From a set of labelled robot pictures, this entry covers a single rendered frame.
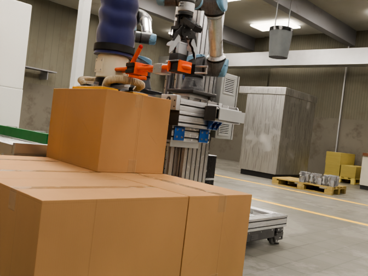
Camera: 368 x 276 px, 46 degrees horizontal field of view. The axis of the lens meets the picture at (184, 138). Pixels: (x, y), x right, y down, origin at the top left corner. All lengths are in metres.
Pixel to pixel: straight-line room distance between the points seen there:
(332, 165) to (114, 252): 9.93
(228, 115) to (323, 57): 9.35
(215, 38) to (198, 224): 1.24
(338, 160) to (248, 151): 2.57
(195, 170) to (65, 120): 1.03
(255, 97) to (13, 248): 8.39
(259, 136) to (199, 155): 6.38
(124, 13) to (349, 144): 10.43
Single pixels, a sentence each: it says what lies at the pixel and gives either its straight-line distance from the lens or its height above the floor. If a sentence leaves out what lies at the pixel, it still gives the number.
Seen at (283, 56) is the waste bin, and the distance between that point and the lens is 9.15.
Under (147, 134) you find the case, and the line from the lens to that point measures 2.27.
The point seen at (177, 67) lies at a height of 1.06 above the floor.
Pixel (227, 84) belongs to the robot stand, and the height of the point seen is 1.15.
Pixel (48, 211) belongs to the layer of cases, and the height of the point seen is 0.51.
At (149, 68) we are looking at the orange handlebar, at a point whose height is 1.07.
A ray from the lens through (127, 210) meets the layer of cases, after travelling 1.50.
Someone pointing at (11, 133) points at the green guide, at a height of 0.58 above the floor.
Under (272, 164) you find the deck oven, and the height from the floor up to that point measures 0.31.
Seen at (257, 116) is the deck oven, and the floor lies 1.26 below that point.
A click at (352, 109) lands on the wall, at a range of 12.49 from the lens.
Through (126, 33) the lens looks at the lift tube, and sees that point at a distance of 2.45.
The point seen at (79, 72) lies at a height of 1.39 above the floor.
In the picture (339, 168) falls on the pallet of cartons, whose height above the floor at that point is 0.33.
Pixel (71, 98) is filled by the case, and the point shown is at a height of 0.89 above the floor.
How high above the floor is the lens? 0.79
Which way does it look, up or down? 1 degrees down
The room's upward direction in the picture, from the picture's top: 7 degrees clockwise
